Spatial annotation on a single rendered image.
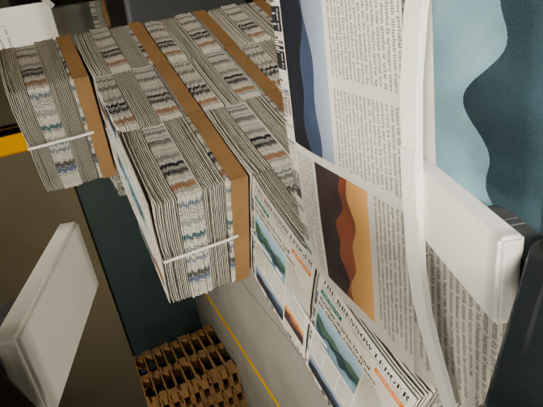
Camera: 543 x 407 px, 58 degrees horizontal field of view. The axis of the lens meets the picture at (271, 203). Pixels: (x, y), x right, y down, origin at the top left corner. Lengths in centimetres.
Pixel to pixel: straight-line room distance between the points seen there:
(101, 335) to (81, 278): 889
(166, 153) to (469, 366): 101
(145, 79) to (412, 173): 131
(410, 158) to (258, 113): 113
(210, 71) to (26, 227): 677
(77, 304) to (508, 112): 16
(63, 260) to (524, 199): 16
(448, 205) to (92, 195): 783
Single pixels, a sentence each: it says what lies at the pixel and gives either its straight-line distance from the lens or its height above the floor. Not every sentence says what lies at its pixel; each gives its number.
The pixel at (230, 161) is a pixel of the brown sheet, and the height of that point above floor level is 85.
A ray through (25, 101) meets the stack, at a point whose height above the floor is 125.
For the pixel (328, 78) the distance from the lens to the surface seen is 29.
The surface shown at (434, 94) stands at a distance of 21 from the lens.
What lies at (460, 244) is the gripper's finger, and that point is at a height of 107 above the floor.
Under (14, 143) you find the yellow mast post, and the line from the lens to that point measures 226.
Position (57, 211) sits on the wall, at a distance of 802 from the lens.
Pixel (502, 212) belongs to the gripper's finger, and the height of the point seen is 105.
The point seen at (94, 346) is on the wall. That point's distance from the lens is 919.
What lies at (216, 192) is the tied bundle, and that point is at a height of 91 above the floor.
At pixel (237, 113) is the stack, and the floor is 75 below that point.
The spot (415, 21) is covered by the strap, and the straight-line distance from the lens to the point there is 18.
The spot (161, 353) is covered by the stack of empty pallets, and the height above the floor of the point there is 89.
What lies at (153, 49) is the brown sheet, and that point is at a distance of 163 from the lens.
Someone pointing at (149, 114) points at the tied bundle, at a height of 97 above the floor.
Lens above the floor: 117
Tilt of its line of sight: 19 degrees down
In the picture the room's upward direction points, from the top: 109 degrees counter-clockwise
